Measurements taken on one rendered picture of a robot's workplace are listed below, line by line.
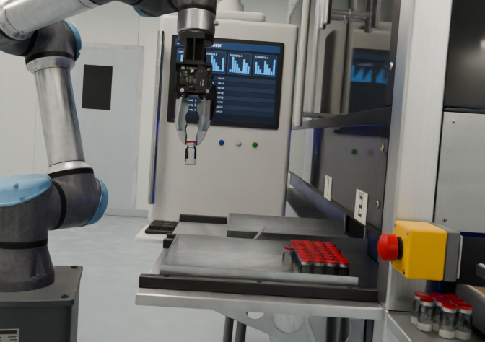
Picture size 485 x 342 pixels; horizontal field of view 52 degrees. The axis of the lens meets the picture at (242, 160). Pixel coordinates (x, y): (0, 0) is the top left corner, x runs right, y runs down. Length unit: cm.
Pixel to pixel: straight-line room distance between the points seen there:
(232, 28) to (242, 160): 47
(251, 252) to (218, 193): 70
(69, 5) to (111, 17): 561
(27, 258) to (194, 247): 35
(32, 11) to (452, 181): 87
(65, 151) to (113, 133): 526
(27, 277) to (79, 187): 23
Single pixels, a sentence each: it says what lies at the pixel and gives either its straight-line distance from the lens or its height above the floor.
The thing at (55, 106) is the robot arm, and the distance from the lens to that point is 128.
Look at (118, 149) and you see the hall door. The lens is 649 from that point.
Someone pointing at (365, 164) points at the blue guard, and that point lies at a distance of 100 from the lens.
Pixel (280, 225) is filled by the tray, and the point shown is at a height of 89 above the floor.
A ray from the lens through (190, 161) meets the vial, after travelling 98.
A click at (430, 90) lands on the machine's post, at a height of 123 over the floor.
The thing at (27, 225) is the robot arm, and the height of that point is 92.
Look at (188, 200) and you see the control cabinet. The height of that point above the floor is 89.
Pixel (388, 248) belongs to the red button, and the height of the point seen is 100.
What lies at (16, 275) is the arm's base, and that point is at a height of 82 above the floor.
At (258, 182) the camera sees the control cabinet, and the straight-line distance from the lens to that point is 180.
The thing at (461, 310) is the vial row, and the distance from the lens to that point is 79.
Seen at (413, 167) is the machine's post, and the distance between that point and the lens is 82.
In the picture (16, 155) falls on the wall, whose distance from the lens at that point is 691.
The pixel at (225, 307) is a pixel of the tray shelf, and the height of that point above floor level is 87.
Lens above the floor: 115
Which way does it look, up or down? 3 degrees down
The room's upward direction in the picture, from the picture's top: 4 degrees clockwise
